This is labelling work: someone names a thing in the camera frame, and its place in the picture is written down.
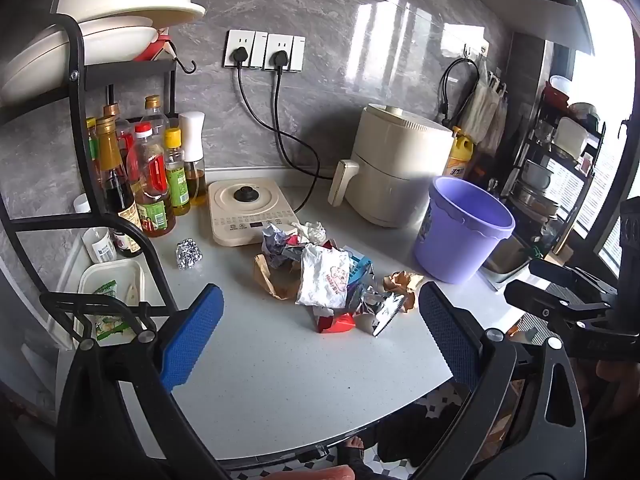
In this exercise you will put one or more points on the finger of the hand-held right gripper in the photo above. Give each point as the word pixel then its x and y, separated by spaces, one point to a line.
pixel 545 302
pixel 575 277

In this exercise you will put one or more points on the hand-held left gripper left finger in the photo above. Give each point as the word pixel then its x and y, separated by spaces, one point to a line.
pixel 192 340

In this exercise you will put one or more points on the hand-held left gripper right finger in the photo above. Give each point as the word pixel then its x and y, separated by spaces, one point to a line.
pixel 450 332

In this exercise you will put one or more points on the brown paper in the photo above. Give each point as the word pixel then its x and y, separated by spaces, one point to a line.
pixel 402 284

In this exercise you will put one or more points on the silver foil packet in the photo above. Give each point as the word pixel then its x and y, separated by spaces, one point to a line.
pixel 385 310

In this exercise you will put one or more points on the foil ball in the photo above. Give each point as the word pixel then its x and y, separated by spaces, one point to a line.
pixel 188 255

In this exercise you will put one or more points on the brown paper bag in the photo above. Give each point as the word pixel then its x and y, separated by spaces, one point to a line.
pixel 270 282

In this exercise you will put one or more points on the purple plastic bucket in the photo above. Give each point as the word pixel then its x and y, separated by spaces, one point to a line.
pixel 460 230

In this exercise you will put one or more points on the blue and white medicine box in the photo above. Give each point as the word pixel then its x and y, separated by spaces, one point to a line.
pixel 361 266

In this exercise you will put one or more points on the printed white paper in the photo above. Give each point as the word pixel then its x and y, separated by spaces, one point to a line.
pixel 277 247

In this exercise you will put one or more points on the white tissue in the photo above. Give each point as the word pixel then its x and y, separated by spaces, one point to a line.
pixel 312 231

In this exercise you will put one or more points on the green and white sachet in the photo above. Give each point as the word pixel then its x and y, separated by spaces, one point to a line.
pixel 112 328
pixel 106 290

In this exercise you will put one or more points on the steel pot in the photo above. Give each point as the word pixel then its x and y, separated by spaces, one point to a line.
pixel 537 175

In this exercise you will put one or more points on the white plastic tray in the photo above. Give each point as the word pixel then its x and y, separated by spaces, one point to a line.
pixel 100 272

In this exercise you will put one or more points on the white-cap clear jar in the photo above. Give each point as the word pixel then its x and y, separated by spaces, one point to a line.
pixel 100 246

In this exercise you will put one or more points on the white storage container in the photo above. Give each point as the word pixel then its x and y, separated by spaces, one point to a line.
pixel 572 136

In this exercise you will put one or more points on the cream induction cooker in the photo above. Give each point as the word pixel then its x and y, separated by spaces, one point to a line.
pixel 250 210

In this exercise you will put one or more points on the black dish rack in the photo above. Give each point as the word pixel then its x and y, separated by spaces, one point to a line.
pixel 525 140

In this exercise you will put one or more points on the person's foot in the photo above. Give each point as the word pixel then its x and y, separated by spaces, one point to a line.
pixel 354 447

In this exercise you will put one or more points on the yellow detergent bottle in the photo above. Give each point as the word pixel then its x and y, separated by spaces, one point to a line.
pixel 462 157

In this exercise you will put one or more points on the yellow-cap green-label oil bottle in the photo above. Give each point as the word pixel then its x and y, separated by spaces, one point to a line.
pixel 177 175

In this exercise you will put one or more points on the beige hanging bag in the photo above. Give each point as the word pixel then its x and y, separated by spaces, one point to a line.
pixel 498 122
pixel 475 105

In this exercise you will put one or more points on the dark soy sauce bottle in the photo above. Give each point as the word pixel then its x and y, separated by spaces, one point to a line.
pixel 114 185

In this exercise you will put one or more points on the white air fryer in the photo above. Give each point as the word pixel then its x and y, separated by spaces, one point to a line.
pixel 400 160

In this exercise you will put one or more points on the white-top glass oil sprayer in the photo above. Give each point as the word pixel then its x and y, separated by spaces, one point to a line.
pixel 194 160

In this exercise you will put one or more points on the clear bottle with orange cap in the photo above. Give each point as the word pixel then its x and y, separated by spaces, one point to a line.
pixel 155 112

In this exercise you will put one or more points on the brown-cap bottle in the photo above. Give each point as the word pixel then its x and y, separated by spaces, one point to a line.
pixel 112 110

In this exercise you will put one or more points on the black plug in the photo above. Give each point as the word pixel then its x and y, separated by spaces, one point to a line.
pixel 240 56
pixel 279 60

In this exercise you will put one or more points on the red plastic utensil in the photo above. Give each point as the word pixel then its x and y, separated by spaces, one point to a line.
pixel 155 46

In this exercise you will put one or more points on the black metal kitchen rack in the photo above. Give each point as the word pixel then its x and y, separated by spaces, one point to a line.
pixel 75 60

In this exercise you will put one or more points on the white bowl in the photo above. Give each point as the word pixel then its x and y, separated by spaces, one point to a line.
pixel 115 25

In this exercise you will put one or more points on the white wall socket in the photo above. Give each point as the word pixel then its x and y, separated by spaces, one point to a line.
pixel 250 40
pixel 295 50

